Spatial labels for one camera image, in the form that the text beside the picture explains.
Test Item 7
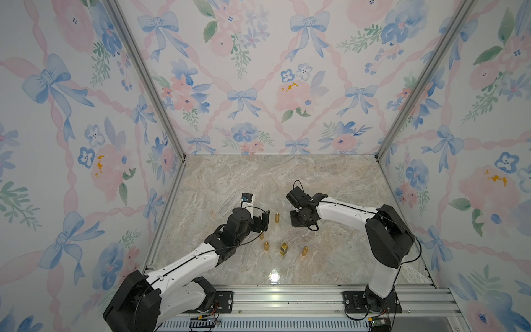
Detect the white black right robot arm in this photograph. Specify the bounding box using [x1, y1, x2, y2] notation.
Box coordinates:
[286, 187, 416, 300]

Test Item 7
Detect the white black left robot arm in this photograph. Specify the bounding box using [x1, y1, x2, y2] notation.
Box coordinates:
[103, 207, 270, 331]

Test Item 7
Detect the gold square lipstick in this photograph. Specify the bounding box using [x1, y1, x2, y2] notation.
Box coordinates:
[279, 243, 289, 256]

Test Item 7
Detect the green circuit board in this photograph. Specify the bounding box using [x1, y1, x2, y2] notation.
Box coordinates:
[368, 318, 392, 332]

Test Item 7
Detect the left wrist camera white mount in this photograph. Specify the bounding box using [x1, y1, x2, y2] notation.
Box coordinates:
[240, 192, 254, 217]

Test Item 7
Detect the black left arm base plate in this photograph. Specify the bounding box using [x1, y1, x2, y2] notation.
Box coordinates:
[185, 291, 235, 315]

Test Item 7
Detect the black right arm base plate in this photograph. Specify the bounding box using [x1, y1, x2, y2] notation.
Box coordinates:
[342, 290, 402, 314]

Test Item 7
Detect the aluminium corner post left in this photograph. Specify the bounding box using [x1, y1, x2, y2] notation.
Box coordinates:
[103, 0, 185, 163]

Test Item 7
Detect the aluminium corner post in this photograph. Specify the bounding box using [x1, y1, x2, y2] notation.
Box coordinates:
[376, 0, 477, 163]
[103, 0, 185, 163]

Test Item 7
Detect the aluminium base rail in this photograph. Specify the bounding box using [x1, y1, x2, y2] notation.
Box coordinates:
[160, 284, 470, 331]

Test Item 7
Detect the aluminium corner post right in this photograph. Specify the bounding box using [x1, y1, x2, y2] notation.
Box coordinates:
[376, 0, 477, 163]

